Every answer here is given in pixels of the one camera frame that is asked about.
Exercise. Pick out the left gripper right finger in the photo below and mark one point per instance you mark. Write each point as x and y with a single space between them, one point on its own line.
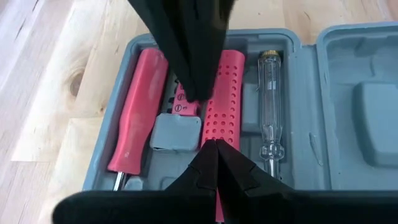
311 208

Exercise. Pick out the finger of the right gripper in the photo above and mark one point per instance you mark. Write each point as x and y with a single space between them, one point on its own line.
211 31
168 25

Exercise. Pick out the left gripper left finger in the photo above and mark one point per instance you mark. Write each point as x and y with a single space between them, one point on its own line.
140 208

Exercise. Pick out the grey plastic tool case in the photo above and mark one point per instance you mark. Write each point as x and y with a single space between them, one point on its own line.
311 140

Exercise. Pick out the red bit holder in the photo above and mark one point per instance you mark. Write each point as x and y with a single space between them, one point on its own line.
186 107

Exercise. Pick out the clear voltage tester screwdriver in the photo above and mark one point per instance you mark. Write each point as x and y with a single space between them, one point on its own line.
270 93

